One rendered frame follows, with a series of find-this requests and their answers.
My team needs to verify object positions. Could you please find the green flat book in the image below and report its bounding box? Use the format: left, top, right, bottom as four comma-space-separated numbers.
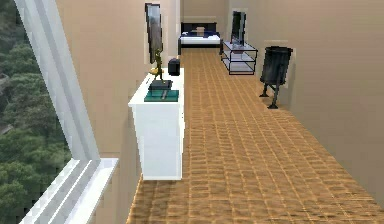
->
143, 89, 180, 103

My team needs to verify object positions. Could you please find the white cabinet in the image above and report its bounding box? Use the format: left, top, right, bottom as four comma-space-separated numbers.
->
128, 67, 186, 181

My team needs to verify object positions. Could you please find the black flat box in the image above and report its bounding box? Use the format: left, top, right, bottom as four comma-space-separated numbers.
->
148, 79, 174, 91

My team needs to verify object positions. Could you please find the black cube speaker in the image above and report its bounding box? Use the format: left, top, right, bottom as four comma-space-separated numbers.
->
167, 58, 181, 77

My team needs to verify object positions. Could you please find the olive green figure statue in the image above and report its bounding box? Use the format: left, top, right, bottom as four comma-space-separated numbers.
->
153, 48, 165, 81

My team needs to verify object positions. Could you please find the black bed with white sheet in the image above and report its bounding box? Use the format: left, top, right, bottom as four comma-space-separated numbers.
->
177, 21, 224, 56

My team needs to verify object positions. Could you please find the black bin on legs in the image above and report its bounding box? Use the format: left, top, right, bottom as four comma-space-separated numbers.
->
259, 45, 294, 110

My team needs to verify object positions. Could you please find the black television set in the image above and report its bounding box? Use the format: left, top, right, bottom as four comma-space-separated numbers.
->
230, 10, 247, 47

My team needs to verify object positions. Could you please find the white framed window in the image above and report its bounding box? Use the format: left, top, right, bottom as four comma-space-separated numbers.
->
0, 0, 120, 224

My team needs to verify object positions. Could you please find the black frame shelf stand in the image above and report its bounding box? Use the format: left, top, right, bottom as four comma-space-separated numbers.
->
220, 40, 259, 76

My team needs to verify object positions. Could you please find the dark framed wall picture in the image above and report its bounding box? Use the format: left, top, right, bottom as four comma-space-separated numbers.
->
144, 2, 164, 65

